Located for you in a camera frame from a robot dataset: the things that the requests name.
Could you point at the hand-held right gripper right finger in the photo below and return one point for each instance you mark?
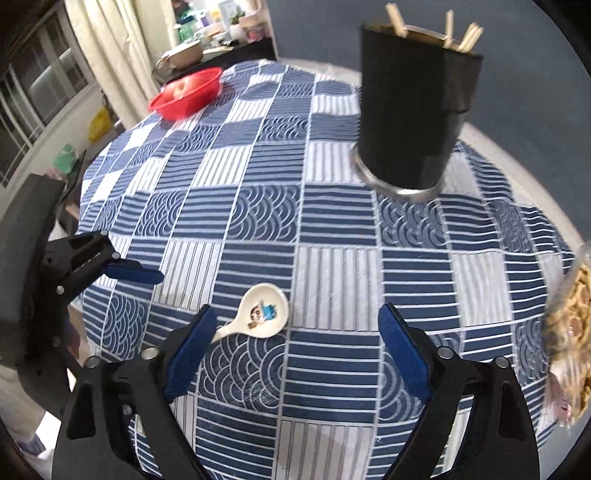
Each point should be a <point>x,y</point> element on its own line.
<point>406,355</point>

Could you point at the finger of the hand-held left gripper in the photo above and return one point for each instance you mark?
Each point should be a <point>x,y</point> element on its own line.
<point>134,273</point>

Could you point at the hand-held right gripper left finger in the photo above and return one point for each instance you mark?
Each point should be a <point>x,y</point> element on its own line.
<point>189,355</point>

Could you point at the white ceramic cartoon spoon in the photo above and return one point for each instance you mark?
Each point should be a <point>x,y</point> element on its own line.
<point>263,314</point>

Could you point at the black cylindrical utensil holder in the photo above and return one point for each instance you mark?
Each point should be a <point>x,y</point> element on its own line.
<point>411,110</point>

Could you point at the green packet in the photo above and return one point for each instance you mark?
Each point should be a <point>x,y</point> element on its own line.
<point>64,158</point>

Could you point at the yellow plastic bag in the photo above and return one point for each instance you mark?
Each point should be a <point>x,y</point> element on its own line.
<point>98,124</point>

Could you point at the blue white patterned tablecloth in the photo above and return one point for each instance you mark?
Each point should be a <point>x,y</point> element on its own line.
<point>286,221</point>

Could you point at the clear plastic cookie box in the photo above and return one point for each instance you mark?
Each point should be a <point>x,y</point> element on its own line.
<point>572,332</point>

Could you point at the red plastic bowl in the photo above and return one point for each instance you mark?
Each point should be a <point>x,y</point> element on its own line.
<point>184,104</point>

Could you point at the window with grille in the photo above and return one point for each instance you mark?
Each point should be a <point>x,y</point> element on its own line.
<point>32,92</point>

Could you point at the pale pink fruit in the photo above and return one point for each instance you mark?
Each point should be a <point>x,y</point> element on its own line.
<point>181,87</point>

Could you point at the cream curtain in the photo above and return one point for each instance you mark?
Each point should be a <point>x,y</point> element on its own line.
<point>111,50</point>

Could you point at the white ceramic pot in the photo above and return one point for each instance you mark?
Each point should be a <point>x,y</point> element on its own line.
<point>182,53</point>

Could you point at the dark cluttered side table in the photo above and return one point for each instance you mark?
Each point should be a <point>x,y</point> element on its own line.
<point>240,48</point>

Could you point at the grey blue upholstered sofa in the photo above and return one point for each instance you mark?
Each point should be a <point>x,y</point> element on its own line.
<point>314,27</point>

